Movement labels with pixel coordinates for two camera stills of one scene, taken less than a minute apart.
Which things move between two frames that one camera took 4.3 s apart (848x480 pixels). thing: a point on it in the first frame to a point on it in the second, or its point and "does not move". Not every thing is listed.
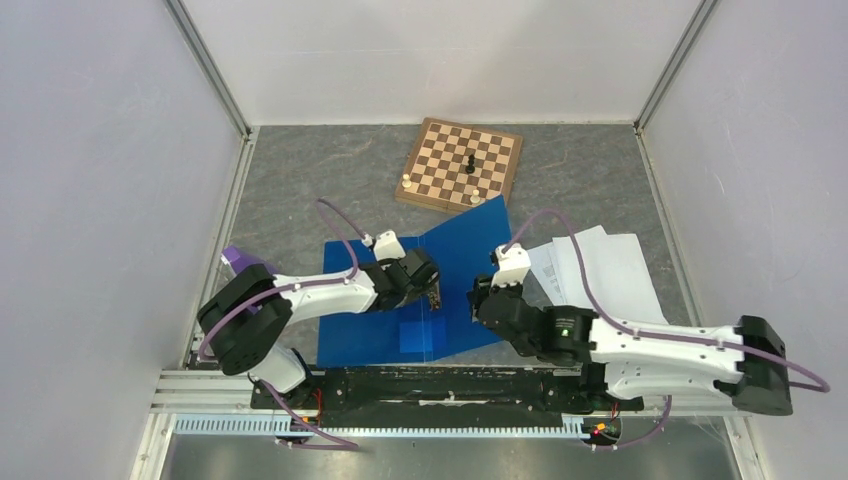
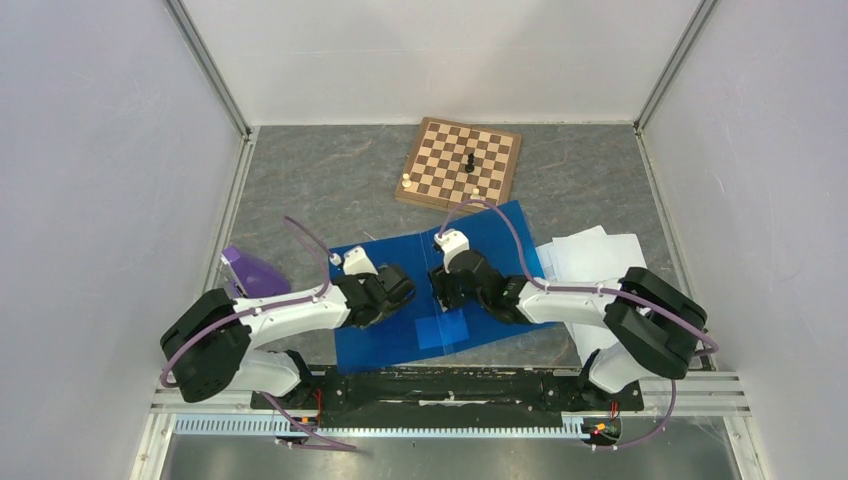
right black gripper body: (484, 288) to (457, 294)
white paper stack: (616, 270) does not move
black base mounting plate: (443, 396) does not move
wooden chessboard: (456, 167) does not move
